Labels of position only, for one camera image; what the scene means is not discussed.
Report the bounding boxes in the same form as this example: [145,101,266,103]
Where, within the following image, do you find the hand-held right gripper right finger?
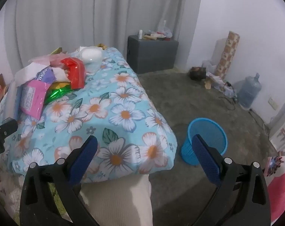
[191,134,273,226]

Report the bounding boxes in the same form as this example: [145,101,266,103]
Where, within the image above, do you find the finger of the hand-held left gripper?
[0,117,18,157]

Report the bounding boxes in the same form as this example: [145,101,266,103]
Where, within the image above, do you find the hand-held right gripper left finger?
[19,135,100,226]

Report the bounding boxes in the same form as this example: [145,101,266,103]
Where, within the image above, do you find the white blue box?
[6,80,24,120]

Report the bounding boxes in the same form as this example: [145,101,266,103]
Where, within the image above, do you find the blue mesh wastebasket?
[180,118,228,165]

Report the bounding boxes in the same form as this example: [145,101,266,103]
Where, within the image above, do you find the pink packet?
[21,80,47,120]

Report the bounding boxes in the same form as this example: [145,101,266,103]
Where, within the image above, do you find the green foil wrapper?
[44,82,72,104]

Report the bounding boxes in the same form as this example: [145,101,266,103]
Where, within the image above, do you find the purple packet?
[35,66,54,83]

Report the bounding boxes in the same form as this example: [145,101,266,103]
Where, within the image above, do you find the pale pink plastic bag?
[29,53,71,67]

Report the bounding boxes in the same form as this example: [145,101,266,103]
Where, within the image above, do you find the red plastic bag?
[60,57,86,90]

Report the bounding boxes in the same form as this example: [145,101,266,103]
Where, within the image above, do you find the beige ribbed cloth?
[80,174,153,226]

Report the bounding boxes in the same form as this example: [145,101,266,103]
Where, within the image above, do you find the floral light blue blanket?
[0,47,178,184]

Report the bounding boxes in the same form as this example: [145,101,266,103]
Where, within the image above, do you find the scattered papers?
[204,73,235,92]

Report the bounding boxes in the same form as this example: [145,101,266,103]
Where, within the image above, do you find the pink printed blanket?
[265,155,285,218]

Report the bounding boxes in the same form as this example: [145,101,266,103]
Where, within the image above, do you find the blue water jug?
[237,73,262,107]

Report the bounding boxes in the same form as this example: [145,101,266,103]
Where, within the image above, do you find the white plastic bag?
[202,60,218,73]

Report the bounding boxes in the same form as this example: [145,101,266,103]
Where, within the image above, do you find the patterned paper roll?
[215,31,240,80]

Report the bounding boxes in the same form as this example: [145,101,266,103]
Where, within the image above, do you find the grey cabinet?
[127,35,179,74]

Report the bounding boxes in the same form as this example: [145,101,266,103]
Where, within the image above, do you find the clear plastic bag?
[158,21,173,38]

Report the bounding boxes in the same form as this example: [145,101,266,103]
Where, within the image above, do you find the grey curtain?
[3,0,203,76]

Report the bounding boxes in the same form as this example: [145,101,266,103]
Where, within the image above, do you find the black cable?
[219,82,237,111]

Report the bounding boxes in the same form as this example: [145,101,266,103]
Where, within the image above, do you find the power cord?
[249,109,270,134]

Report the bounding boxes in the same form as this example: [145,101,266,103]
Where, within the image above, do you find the wall socket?
[268,97,278,110]

